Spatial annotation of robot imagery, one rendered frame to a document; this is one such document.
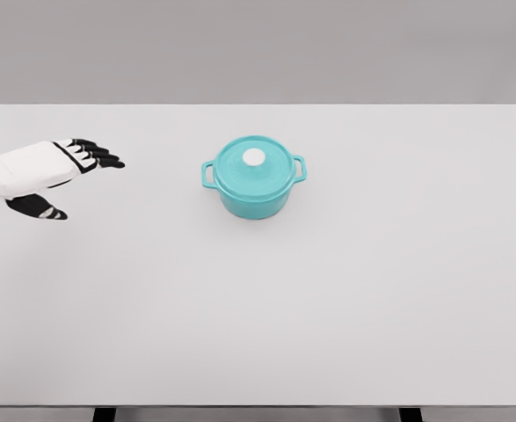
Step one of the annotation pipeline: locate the teal pot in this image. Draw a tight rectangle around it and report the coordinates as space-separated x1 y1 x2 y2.
200 154 308 220

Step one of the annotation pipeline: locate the teal pot lid white knob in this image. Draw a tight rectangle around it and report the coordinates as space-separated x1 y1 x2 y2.
214 135 294 199

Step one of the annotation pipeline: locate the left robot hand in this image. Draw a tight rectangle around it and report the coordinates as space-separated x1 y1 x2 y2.
0 137 127 222

